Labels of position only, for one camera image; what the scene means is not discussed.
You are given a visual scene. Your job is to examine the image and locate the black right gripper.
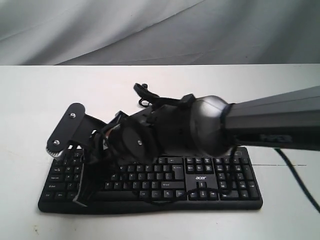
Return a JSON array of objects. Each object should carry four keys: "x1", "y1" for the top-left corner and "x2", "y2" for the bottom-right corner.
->
[{"x1": 68, "y1": 111, "x2": 125, "y2": 207}]

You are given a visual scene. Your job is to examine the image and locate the black acer keyboard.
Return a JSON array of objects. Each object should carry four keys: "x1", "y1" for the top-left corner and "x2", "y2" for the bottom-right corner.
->
[{"x1": 38, "y1": 147, "x2": 263, "y2": 215}]

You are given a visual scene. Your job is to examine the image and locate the grey backdrop cloth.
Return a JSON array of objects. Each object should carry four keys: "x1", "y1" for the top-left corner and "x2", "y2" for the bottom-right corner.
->
[{"x1": 0, "y1": 0, "x2": 320, "y2": 66}]

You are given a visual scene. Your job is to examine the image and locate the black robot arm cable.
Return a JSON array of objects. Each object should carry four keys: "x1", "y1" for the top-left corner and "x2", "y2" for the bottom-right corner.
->
[{"x1": 89, "y1": 82, "x2": 320, "y2": 216}]

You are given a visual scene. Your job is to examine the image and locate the black keyboard usb cable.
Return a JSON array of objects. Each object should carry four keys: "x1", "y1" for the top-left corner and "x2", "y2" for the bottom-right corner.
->
[{"x1": 137, "y1": 82, "x2": 156, "y2": 108}]

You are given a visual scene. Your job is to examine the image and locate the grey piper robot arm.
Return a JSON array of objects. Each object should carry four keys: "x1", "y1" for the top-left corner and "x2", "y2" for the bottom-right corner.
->
[{"x1": 74, "y1": 83, "x2": 320, "y2": 206}]

